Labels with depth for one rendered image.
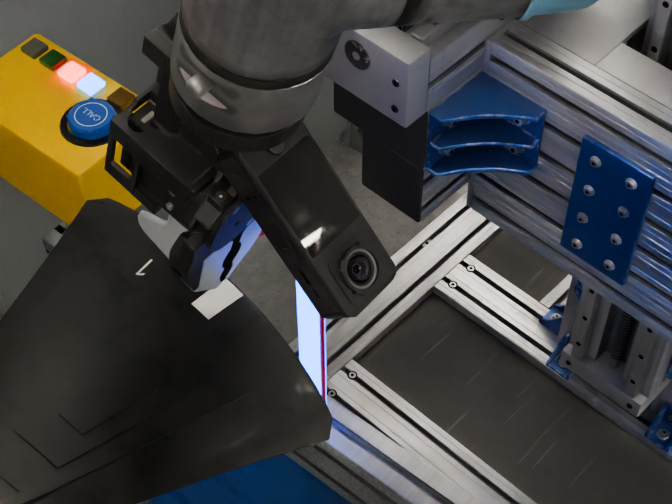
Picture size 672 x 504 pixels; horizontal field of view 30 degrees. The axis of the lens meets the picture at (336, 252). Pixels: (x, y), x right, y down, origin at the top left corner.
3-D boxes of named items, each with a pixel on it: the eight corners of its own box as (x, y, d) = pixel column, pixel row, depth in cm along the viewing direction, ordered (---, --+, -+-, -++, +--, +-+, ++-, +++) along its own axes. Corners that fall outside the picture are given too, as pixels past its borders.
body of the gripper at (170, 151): (191, 105, 75) (221, -24, 65) (296, 198, 74) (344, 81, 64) (99, 178, 72) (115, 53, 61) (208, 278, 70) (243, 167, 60)
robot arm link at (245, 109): (368, 32, 60) (255, 127, 56) (346, 87, 64) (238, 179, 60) (253, -65, 61) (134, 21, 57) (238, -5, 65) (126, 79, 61)
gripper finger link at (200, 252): (210, 239, 76) (233, 166, 69) (231, 258, 76) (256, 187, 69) (156, 287, 74) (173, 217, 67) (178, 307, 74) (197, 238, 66)
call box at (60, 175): (-23, 171, 117) (-51, 88, 108) (57, 111, 121) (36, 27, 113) (97, 256, 110) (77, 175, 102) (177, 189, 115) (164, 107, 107)
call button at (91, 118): (60, 130, 106) (56, 115, 105) (94, 104, 108) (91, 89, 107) (93, 151, 105) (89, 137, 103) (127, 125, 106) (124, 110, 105)
